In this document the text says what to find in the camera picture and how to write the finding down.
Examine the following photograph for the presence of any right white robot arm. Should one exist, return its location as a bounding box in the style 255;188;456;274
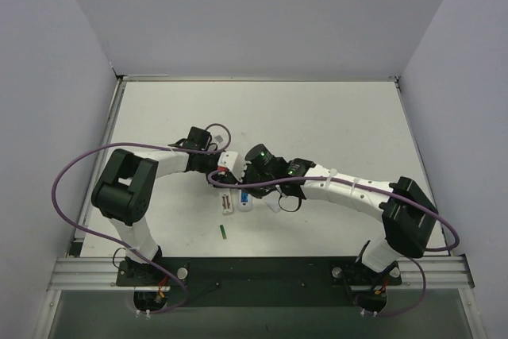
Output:
242;144;437;273

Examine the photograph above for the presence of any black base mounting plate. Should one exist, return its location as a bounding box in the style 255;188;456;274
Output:
116;256;402;309

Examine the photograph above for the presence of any wide white remote with display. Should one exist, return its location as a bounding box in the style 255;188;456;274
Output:
237;190;253;212

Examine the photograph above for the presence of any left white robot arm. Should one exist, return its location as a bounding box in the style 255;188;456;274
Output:
91;126;221;285

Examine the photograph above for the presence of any slim white remote control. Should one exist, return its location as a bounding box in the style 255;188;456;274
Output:
219;190;234;215

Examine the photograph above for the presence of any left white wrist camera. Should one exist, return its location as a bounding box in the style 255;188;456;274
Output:
214;135;224;144

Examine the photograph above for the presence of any wide remote battery cover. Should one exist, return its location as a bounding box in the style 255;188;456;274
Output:
267;202;281;213

